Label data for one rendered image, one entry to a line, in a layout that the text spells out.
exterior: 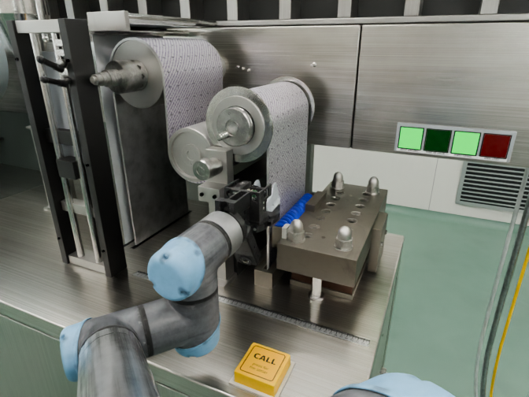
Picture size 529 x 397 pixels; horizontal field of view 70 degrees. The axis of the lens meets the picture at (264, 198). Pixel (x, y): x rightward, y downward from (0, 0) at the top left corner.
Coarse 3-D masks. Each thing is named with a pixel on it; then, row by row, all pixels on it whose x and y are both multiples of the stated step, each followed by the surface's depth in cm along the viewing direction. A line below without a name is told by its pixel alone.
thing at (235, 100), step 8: (232, 96) 72; (240, 96) 71; (224, 104) 73; (232, 104) 72; (240, 104) 72; (248, 104) 71; (216, 112) 74; (256, 112) 71; (216, 120) 75; (256, 120) 71; (256, 128) 72; (256, 136) 73; (224, 144) 76; (248, 144) 74; (256, 144) 73; (240, 152) 75; (248, 152) 74
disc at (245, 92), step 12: (216, 96) 74; (228, 96) 72; (252, 96) 70; (264, 108) 70; (264, 120) 71; (264, 132) 72; (216, 144) 77; (264, 144) 73; (240, 156) 76; (252, 156) 75
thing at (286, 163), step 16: (288, 144) 83; (304, 144) 93; (272, 160) 76; (288, 160) 85; (304, 160) 95; (272, 176) 78; (288, 176) 87; (304, 176) 98; (288, 192) 88; (304, 192) 100; (288, 208) 90; (272, 224) 82
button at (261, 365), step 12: (252, 348) 64; (264, 348) 64; (252, 360) 61; (264, 360) 61; (276, 360) 61; (288, 360) 62; (240, 372) 59; (252, 372) 59; (264, 372) 59; (276, 372) 59; (252, 384) 58; (264, 384) 57; (276, 384) 58
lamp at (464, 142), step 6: (456, 132) 87; (462, 132) 87; (468, 132) 86; (456, 138) 88; (462, 138) 87; (468, 138) 87; (474, 138) 86; (456, 144) 88; (462, 144) 88; (468, 144) 87; (474, 144) 87; (456, 150) 89; (462, 150) 88; (468, 150) 88; (474, 150) 87
